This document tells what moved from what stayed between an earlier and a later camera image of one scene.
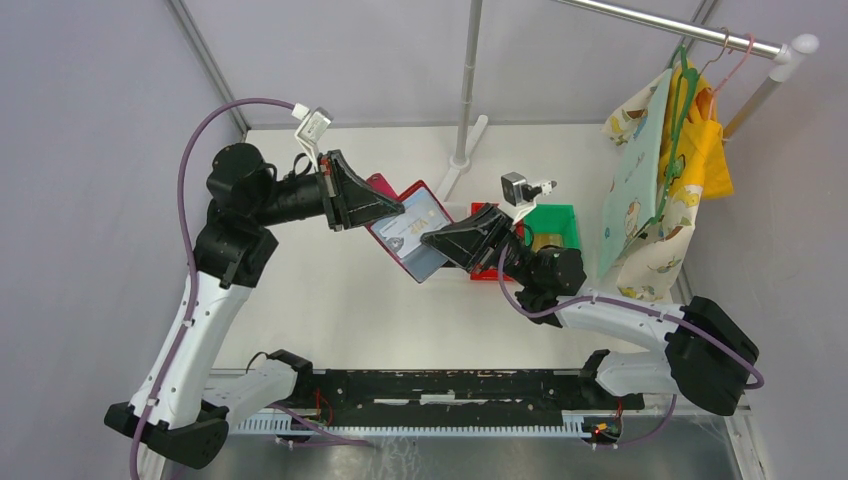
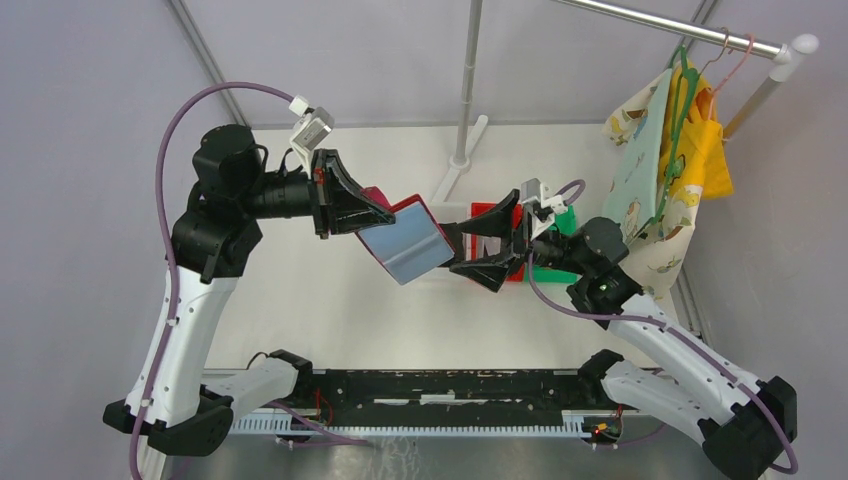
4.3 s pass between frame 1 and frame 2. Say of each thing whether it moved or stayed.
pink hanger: stayed
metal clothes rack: stayed
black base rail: stayed
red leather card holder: moved
